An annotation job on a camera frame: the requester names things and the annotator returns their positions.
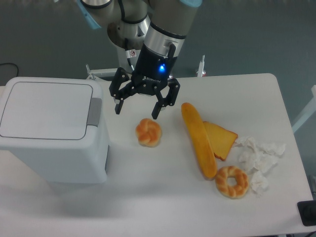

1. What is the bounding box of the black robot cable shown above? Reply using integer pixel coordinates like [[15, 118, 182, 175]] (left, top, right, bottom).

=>
[[118, 0, 135, 74]]

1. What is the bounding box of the white push-top trash can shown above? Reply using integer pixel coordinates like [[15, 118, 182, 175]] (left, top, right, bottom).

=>
[[0, 77, 110, 184]]

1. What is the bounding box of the toast bread slice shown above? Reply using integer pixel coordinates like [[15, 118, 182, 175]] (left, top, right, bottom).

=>
[[203, 121, 238, 161]]

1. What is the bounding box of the knotted bread roll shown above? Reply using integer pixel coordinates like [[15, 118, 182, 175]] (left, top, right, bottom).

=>
[[135, 118, 162, 147]]

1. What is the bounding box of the black device at table edge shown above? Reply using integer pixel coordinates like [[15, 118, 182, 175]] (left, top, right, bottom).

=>
[[297, 200, 316, 227]]

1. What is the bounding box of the large crumpled white tissue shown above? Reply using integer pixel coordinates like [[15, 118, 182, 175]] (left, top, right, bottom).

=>
[[233, 136, 286, 174]]

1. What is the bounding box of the small crumpled white tissue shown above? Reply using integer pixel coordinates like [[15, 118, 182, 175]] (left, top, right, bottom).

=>
[[250, 171, 269, 197]]

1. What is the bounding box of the long baguette bread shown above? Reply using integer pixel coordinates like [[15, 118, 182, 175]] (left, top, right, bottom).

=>
[[181, 102, 217, 179]]

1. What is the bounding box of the black floor cable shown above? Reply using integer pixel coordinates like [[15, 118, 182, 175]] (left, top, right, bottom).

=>
[[0, 62, 20, 76]]

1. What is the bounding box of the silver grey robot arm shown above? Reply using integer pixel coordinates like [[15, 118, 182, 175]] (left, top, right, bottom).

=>
[[78, 0, 201, 119]]

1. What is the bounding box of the twisted ring bread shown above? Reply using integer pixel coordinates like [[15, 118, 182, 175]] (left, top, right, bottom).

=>
[[215, 166, 249, 199]]

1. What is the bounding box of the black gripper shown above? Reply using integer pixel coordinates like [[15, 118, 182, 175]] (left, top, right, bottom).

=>
[[109, 44, 180, 119]]

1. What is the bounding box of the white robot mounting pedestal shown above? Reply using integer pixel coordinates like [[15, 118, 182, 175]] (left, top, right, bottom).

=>
[[85, 46, 176, 81]]

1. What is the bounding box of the white frame at right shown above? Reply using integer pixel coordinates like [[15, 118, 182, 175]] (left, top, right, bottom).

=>
[[292, 85, 316, 133]]

